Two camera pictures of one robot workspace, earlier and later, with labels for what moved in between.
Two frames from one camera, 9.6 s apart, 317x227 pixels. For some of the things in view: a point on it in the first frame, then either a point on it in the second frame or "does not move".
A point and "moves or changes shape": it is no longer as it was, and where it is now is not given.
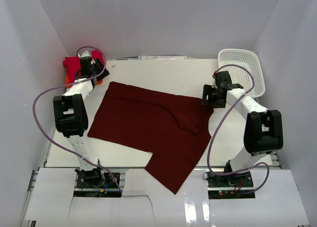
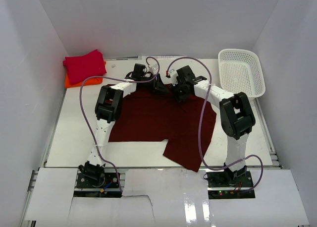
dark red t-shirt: (174, 128) moves or changes shape
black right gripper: (205, 95) to (181, 89)
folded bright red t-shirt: (73, 66) does not move
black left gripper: (99, 70) to (156, 82)
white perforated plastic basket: (240, 75) does not move
